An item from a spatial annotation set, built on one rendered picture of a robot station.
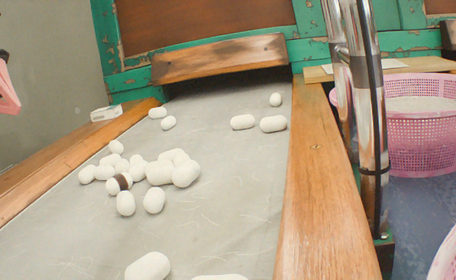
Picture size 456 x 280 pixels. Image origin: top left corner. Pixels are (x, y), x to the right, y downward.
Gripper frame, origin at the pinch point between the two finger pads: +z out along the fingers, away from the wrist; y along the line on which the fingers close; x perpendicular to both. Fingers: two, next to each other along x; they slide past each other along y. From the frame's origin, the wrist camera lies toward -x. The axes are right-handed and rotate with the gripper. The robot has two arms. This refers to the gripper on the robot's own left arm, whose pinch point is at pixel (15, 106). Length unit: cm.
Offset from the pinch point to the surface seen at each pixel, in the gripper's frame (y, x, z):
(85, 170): 2.8, 3.3, 11.6
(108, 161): 6.3, 2.7, 12.9
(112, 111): 28.8, 8.0, 2.7
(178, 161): 3.2, -4.5, 21.1
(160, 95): 48.7, 7.5, 5.6
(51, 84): 132, 68, -80
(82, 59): 131, 44, -64
